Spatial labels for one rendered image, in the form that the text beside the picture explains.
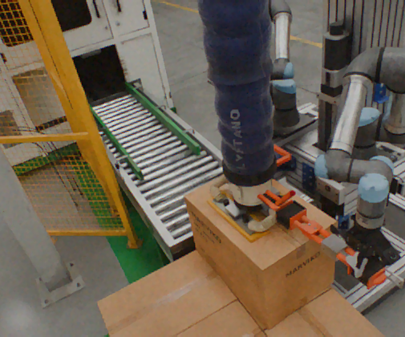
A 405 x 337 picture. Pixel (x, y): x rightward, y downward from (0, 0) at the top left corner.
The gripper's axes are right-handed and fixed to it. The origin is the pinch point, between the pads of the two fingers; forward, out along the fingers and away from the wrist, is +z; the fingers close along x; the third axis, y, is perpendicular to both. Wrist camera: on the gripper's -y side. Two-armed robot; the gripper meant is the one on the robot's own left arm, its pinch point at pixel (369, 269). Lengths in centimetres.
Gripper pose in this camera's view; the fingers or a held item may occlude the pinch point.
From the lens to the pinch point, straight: 142.2
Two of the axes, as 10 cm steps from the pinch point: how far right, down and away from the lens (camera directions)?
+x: -8.3, 4.3, -3.5
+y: -5.3, -4.3, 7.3
